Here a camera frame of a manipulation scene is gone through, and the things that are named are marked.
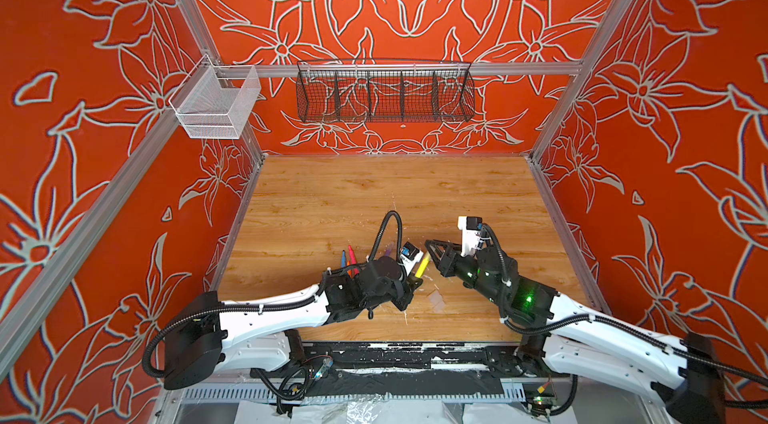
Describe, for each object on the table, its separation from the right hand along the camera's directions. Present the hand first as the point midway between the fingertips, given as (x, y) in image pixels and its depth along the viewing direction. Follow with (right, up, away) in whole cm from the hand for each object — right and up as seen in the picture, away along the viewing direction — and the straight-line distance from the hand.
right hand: (422, 244), depth 70 cm
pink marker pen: (-19, -9, +24) cm, 32 cm away
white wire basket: (-64, +41, +22) cm, 79 cm away
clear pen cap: (+6, -19, +13) cm, 23 cm away
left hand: (0, -9, +3) cm, 10 cm away
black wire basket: (-9, +46, +27) cm, 54 cm away
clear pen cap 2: (+6, -20, +11) cm, 24 cm away
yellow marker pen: (0, -5, +1) cm, 5 cm away
